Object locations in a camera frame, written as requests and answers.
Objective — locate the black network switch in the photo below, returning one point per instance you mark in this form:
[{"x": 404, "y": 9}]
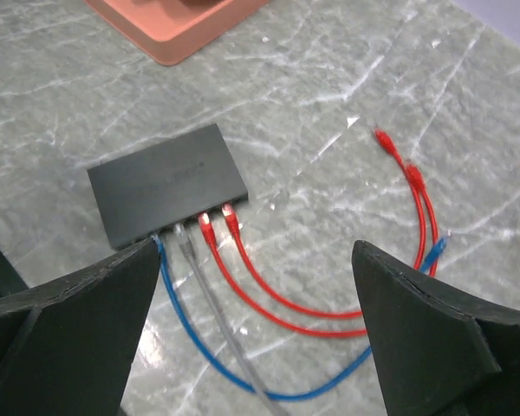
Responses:
[{"x": 164, "y": 184}]

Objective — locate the pink plastic tray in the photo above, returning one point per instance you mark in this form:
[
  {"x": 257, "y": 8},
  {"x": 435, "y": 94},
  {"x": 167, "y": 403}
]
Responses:
[{"x": 171, "y": 31}]

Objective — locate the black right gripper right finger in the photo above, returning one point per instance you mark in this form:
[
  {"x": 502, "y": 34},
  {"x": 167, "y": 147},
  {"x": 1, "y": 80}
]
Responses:
[{"x": 437, "y": 349}]

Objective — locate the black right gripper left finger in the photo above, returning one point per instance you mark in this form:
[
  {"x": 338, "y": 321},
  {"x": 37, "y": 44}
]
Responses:
[{"x": 67, "y": 346}]

